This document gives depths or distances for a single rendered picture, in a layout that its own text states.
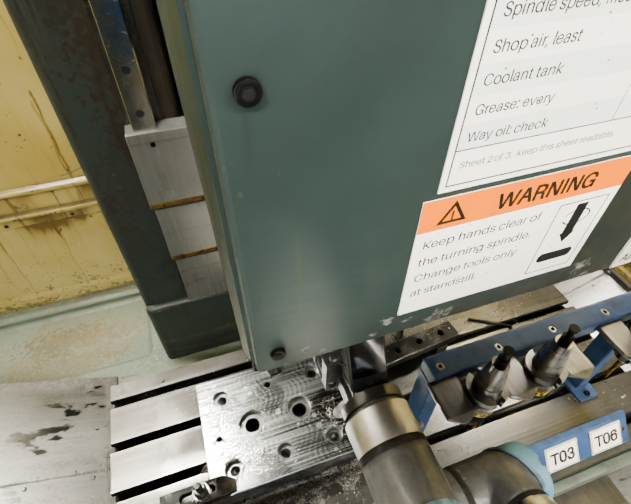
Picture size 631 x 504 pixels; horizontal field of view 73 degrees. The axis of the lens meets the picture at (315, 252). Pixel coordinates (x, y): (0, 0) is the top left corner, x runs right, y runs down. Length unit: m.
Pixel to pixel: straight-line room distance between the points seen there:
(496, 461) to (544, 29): 0.48
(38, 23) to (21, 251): 0.91
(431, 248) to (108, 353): 1.42
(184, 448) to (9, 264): 0.92
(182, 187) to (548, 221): 0.77
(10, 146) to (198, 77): 1.24
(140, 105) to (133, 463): 0.71
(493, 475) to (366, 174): 0.44
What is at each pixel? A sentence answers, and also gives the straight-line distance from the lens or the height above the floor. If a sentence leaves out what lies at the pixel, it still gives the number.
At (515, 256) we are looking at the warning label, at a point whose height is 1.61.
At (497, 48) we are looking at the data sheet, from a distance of 0.22.
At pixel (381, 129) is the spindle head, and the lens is 0.20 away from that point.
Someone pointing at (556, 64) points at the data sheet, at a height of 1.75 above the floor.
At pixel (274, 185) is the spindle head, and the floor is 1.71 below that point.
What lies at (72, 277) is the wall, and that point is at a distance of 1.70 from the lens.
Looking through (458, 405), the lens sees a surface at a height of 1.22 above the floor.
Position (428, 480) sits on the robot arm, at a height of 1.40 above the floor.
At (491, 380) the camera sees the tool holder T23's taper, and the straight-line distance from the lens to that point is 0.68.
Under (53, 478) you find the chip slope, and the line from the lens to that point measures 1.35.
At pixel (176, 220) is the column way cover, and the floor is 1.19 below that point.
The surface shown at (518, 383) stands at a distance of 0.76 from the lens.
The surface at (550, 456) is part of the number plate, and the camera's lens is 1.04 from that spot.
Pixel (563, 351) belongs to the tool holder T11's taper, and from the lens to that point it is 0.73.
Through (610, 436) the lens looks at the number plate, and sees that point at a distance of 1.13.
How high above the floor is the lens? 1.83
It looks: 46 degrees down
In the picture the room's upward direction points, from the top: straight up
